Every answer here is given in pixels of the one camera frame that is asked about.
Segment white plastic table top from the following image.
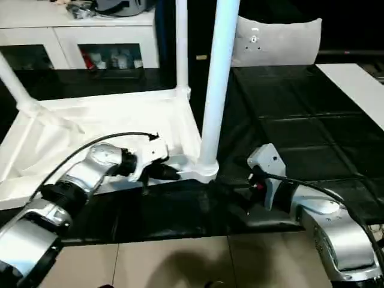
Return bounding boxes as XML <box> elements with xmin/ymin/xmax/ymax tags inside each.
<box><xmin>0</xmin><ymin>86</ymin><xmax>220</xmax><ymax>211</ymax></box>

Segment white plastic table leg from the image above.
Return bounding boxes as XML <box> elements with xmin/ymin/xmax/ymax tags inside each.
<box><xmin>197</xmin><ymin>0</ymin><xmax>241</xmax><ymax>169</ymax></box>
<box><xmin>0</xmin><ymin>52</ymin><xmax>42</xmax><ymax>117</ymax></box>
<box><xmin>175</xmin><ymin>0</ymin><xmax>193</xmax><ymax>99</ymax></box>

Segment black mat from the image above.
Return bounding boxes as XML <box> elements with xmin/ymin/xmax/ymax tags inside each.
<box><xmin>0</xmin><ymin>64</ymin><xmax>384</xmax><ymax>244</ymax></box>

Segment red item behind glass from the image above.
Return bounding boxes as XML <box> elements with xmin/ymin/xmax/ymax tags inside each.
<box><xmin>82</xmin><ymin>49</ymin><xmax>94</xmax><ymax>69</ymax></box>

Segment white flat board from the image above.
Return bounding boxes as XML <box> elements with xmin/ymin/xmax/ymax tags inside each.
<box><xmin>316</xmin><ymin>62</ymin><xmax>384</xmax><ymax>132</ymax></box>

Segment grey cushion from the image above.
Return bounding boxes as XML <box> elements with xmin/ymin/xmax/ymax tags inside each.
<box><xmin>230</xmin><ymin>16</ymin><xmax>323</xmax><ymax>68</ymax></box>

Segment white cabinet with glass doors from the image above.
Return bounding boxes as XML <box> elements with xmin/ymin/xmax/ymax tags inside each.
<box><xmin>0</xmin><ymin>0</ymin><xmax>160</xmax><ymax>71</ymax></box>

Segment black flat monitor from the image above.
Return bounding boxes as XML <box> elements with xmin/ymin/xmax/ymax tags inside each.
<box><xmin>317</xmin><ymin>49</ymin><xmax>384</xmax><ymax>64</ymax></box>

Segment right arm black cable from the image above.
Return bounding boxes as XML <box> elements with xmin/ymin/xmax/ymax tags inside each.
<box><xmin>260</xmin><ymin>170</ymin><xmax>384</xmax><ymax>265</ymax></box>

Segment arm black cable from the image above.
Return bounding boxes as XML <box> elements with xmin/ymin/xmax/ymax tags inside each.
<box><xmin>28</xmin><ymin>131</ymin><xmax>160</xmax><ymax>208</ymax></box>
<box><xmin>260</xmin><ymin>170</ymin><xmax>384</xmax><ymax>265</ymax></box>

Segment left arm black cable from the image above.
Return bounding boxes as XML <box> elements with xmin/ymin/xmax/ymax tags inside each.
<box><xmin>28</xmin><ymin>131</ymin><xmax>160</xmax><ymax>208</ymax></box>

